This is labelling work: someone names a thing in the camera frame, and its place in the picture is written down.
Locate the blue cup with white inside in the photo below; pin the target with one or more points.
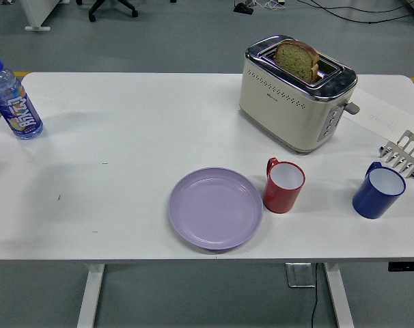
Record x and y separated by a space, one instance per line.
377 191

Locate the white paper sheet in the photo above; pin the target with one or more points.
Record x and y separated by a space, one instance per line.
381 112

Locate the black office chair base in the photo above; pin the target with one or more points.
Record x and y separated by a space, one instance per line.
108 8

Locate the silver box under table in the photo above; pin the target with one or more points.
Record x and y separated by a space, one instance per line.
300 275

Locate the black device on floor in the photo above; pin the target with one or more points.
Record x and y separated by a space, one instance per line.
243 8

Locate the white table leg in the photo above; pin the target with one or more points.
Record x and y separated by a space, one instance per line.
338 297
91 297

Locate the white desk leg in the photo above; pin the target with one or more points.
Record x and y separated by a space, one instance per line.
43 15

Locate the purple plastic plate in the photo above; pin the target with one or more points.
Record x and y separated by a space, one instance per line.
215 208

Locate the blue-capped drink bottle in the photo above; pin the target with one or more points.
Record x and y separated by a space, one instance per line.
17 106

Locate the silver metal toast rack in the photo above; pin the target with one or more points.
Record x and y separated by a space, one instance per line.
406 153

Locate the brown bread slice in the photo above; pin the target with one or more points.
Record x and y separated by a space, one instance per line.
294 61

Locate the red cup with white inside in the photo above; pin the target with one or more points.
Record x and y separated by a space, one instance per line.
283 191

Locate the black table control panel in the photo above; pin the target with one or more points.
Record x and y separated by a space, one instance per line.
406 266

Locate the cream and chrome toaster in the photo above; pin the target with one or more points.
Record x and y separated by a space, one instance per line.
289 112

